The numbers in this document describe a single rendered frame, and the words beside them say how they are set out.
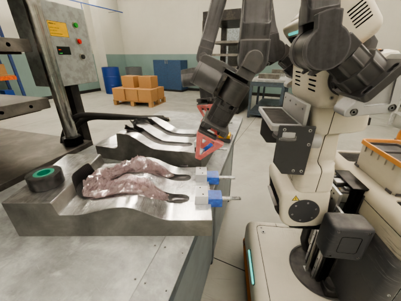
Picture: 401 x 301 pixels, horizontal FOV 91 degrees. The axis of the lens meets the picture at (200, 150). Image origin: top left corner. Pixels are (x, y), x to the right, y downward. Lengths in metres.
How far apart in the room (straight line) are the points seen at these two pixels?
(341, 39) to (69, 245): 0.73
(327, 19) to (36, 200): 0.72
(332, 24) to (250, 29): 0.14
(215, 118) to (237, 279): 1.15
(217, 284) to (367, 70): 1.26
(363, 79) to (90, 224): 0.68
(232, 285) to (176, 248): 0.92
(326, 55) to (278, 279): 0.97
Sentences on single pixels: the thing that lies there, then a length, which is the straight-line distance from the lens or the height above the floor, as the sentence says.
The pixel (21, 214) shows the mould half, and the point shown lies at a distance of 0.67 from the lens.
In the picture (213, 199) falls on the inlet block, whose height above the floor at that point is 0.87.
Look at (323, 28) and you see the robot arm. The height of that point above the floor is 1.27.
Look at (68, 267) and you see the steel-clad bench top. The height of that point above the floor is 0.80.
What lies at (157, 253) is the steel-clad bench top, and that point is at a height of 0.80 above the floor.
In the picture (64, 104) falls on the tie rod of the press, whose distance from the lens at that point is 1.21.
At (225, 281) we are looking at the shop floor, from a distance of 1.43.
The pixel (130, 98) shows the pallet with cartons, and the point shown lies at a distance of 5.80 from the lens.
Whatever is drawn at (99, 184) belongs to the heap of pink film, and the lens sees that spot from 0.63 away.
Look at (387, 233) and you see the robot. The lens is 0.86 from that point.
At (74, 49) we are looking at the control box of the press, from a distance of 1.47.
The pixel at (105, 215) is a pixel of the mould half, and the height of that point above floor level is 0.87.
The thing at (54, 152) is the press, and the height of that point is 0.79.
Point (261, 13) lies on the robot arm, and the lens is 0.46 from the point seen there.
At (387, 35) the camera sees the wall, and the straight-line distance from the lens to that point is 7.37.
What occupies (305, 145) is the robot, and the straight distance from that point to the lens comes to 0.66.
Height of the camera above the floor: 1.22
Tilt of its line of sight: 25 degrees down
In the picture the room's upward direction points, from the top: straight up
